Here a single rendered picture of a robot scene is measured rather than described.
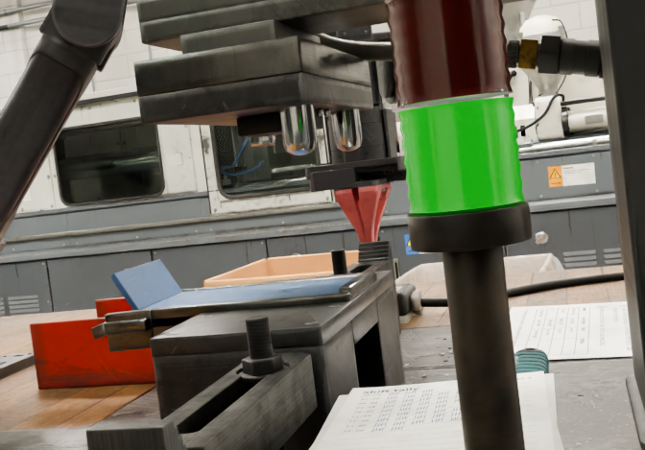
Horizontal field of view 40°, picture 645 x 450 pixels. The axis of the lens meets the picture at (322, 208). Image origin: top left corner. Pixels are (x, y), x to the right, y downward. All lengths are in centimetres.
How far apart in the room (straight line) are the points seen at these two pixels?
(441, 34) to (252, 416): 18
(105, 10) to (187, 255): 483
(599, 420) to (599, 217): 446
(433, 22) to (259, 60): 23
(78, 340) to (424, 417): 46
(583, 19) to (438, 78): 673
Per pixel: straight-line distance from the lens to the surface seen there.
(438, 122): 28
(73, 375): 83
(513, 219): 29
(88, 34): 87
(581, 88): 559
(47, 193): 618
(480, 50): 29
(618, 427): 55
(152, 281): 64
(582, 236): 502
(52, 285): 622
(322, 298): 55
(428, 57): 28
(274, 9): 54
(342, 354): 51
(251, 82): 50
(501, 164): 29
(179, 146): 566
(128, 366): 80
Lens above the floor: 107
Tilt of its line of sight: 3 degrees down
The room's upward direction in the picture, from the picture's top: 7 degrees counter-clockwise
